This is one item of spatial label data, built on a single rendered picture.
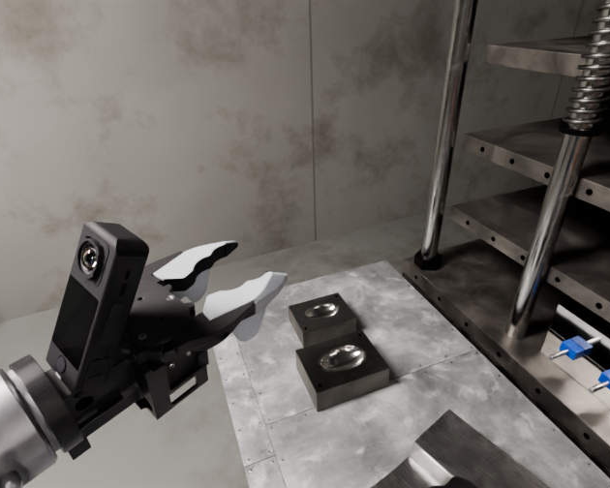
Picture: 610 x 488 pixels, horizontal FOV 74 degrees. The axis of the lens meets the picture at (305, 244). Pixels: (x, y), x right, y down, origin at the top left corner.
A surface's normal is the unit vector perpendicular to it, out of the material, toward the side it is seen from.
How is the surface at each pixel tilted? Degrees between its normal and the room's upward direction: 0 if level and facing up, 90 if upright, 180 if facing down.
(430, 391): 0
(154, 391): 98
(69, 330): 60
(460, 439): 0
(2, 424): 40
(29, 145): 90
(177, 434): 0
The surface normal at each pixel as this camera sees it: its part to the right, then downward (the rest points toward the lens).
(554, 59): -0.93, 0.22
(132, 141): 0.40, 0.47
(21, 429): 0.62, -0.21
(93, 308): -0.54, -0.04
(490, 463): -0.04, -0.85
